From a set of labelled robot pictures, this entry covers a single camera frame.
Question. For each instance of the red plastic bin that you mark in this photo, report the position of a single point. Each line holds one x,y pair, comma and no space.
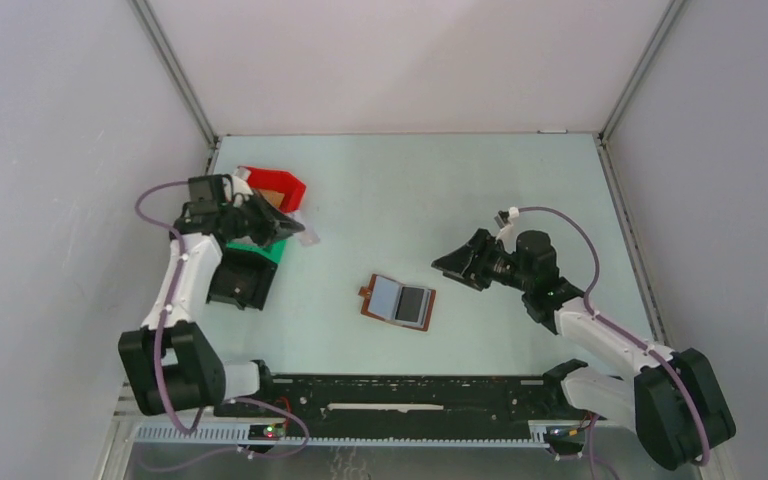
277,180

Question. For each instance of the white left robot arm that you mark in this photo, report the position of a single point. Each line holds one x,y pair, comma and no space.
169,362

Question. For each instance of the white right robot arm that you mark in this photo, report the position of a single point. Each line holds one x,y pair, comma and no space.
672,400

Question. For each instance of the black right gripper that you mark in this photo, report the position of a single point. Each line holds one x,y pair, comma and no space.
462,265

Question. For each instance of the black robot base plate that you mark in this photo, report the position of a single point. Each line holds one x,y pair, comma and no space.
422,408

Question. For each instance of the green plastic bin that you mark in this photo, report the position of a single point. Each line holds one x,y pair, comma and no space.
273,252

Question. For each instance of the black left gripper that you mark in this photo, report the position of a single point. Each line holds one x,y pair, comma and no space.
274,225

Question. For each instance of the orange card in red bin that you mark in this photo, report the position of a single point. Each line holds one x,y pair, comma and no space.
274,198

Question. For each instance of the brown leather card holder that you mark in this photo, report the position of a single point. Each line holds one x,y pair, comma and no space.
396,303

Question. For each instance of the black plastic bin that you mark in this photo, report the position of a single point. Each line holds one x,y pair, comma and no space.
242,279

